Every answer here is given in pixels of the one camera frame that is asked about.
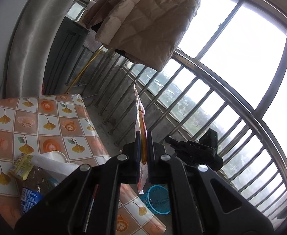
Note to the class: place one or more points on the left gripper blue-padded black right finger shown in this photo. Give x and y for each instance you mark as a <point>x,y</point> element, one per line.
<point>201,201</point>

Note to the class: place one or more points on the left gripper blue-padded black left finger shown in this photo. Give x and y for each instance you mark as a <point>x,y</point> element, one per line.
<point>86,202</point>

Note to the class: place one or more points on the clear Pepsi plastic bottle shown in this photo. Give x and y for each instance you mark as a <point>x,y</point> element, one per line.
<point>35,187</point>

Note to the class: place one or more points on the clear orange snack wrapper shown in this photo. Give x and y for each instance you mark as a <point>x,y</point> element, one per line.
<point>140,126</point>

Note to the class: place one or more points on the yellow gold snack packet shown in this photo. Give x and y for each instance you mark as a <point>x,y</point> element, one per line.
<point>22,167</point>

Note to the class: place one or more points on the blue plastic basket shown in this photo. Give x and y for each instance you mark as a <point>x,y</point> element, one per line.
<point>157,200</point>

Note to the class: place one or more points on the white paper cup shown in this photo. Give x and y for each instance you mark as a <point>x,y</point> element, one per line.
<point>55,163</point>

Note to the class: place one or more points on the metal balcony railing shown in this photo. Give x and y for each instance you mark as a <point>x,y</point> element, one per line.
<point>183,101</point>

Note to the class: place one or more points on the ginkgo patterned tablecloth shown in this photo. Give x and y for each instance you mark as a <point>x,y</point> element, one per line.
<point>37,125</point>

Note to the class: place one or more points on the beige quilted down jacket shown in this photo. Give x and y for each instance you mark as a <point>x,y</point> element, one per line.
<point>144,31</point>

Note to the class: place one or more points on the dark grey cabinet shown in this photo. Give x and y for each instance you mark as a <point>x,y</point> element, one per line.
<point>62,57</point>

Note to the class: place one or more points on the grey curtain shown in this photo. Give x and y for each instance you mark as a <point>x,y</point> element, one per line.
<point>31,44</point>

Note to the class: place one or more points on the yellow broom handle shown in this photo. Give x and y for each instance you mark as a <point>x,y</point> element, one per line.
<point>78,76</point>

